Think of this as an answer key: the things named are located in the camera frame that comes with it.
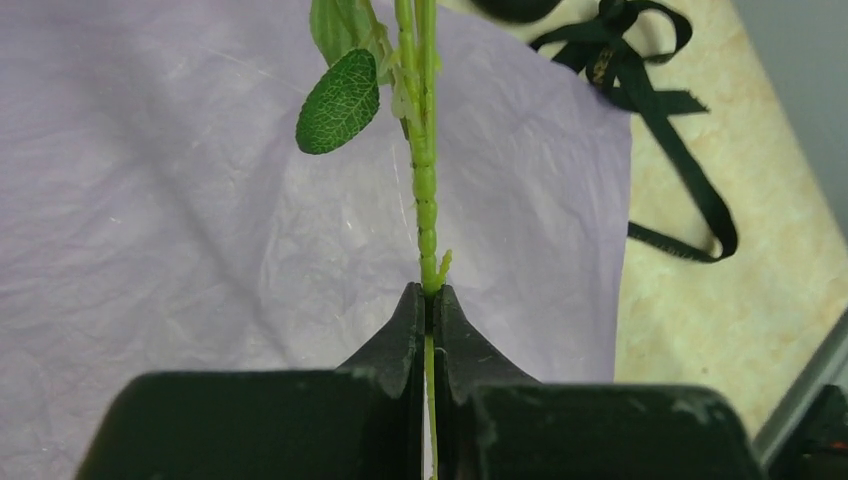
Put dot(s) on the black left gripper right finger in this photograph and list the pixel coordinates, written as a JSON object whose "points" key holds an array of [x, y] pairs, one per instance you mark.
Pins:
{"points": [[495, 421]]}

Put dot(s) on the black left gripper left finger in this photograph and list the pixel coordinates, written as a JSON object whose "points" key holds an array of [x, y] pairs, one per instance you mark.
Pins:
{"points": [[360, 420]]}

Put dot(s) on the purple wrapping paper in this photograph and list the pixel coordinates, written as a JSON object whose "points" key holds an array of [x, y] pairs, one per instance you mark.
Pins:
{"points": [[157, 214]]}

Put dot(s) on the pink and white flower bunch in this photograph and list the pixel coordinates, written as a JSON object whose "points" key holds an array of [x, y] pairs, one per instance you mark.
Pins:
{"points": [[360, 57]]}

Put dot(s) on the black ribbon with gold lettering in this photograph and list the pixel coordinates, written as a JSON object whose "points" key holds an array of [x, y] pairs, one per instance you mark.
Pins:
{"points": [[598, 49]]}

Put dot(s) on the black vase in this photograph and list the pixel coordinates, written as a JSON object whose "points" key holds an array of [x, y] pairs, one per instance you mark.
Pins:
{"points": [[517, 11]]}

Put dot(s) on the aluminium front rail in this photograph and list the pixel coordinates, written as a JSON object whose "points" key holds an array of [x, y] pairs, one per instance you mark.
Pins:
{"points": [[828, 365]]}

